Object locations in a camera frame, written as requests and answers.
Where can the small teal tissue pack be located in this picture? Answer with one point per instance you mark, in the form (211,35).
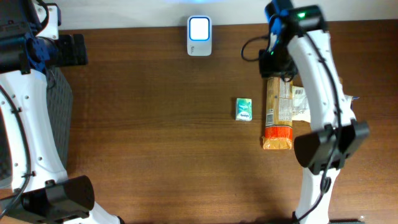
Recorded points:
(243,109)

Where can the orange San Remo pasta pack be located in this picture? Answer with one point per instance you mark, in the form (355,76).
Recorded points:
(279,106)

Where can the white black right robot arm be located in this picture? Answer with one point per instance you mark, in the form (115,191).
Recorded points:
(300,44)

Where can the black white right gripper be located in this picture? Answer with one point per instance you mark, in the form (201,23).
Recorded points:
(277,71)

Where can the cream blue snack bag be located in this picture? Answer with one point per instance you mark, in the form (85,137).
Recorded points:
(301,104)

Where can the white barcode scanner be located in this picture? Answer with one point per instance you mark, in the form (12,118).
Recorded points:
(199,36)

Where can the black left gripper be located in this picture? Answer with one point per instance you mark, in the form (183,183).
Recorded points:
(72,49)

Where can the grey plastic basket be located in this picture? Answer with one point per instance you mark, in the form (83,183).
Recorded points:
(36,110)

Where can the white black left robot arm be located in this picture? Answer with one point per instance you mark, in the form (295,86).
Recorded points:
(70,201)

